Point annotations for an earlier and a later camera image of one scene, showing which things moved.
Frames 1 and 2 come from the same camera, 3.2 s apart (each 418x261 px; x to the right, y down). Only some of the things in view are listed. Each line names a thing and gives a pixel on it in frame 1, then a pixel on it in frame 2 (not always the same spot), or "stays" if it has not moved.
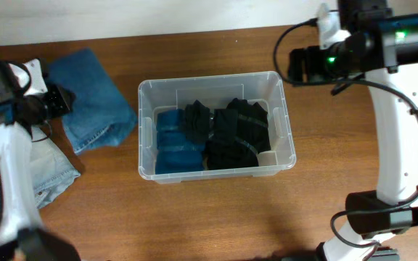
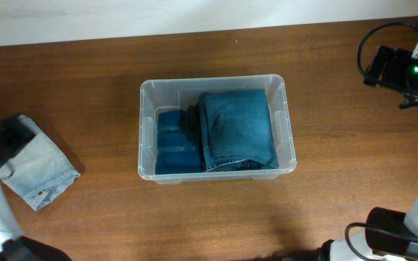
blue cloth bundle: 175,152 stays
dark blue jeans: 101,114 -> 236,130
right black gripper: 306,69 -> 387,56
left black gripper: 68,100 -> 22,134
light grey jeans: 51,171 stays
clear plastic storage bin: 217,91 stays
